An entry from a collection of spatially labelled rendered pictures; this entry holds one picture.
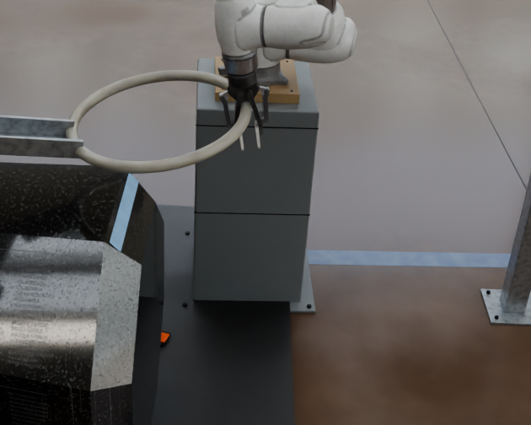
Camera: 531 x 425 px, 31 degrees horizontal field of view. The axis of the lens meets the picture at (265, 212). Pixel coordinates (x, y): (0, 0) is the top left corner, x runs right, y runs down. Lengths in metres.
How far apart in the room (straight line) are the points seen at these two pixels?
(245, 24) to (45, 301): 0.82
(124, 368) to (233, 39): 0.84
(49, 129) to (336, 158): 2.18
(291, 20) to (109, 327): 0.85
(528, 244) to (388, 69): 2.17
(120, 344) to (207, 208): 1.03
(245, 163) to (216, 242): 0.34
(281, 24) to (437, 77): 3.13
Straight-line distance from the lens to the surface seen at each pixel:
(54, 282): 2.31
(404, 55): 5.60
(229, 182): 3.19
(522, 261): 3.51
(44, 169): 2.60
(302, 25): 2.30
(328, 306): 3.52
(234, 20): 2.33
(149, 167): 2.30
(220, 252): 3.35
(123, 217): 2.43
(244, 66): 2.39
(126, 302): 2.33
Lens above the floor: 2.20
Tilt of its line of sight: 33 degrees down
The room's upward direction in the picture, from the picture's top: 4 degrees clockwise
